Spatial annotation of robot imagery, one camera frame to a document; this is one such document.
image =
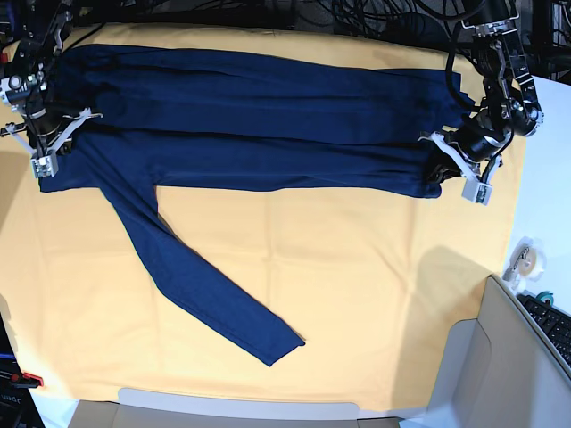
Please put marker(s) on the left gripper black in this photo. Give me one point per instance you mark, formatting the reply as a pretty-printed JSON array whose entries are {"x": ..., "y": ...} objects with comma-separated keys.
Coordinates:
[{"x": 447, "y": 160}]

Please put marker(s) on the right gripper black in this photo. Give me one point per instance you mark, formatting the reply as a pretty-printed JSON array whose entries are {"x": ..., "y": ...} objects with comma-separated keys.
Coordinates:
[{"x": 44, "y": 126}]

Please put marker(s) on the dark blue long-sleeve shirt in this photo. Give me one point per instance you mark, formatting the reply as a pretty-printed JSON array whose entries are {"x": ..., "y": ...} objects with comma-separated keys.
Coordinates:
[{"x": 238, "y": 121}]

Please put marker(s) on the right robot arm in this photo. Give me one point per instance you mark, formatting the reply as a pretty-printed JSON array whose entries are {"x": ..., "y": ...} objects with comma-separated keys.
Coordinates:
[{"x": 38, "y": 28}]

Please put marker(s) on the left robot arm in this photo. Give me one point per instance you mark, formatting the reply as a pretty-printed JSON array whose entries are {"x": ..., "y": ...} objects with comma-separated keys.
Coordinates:
[{"x": 510, "y": 106}]

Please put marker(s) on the clear tape dispenser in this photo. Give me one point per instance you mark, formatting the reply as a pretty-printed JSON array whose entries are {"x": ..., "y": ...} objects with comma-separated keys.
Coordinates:
[{"x": 528, "y": 261}]

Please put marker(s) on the yellow table cloth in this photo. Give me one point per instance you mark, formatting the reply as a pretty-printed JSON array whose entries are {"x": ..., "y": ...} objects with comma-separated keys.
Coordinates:
[{"x": 372, "y": 281}]

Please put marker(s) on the green tape roll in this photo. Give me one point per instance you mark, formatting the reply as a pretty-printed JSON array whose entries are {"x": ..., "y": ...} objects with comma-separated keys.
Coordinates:
[{"x": 546, "y": 297}]

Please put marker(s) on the black keyboard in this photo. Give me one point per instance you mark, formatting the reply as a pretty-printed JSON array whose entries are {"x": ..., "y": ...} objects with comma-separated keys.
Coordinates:
[{"x": 554, "y": 323}]

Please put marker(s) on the white cardboard box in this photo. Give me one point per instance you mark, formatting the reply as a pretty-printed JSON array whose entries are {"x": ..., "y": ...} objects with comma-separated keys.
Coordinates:
[{"x": 498, "y": 370}]

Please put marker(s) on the red clamp left bottom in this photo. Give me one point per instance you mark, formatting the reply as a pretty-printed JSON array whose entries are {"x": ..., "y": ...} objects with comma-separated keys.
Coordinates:
[{"x": 25, "y": 381}]

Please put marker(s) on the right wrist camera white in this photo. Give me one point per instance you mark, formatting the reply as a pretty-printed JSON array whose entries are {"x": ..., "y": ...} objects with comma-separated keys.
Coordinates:
[{"x": 44, "y": 166}]

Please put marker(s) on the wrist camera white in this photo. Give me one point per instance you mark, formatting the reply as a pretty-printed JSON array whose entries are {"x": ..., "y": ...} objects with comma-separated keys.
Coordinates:
[
  {"x": 44, "y": 166},
  {"x": 477, "y": 192}
]

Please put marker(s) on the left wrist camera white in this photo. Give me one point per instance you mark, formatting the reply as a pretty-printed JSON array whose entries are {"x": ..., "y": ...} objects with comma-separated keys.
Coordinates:
[{"x": 477, "y": 192}]

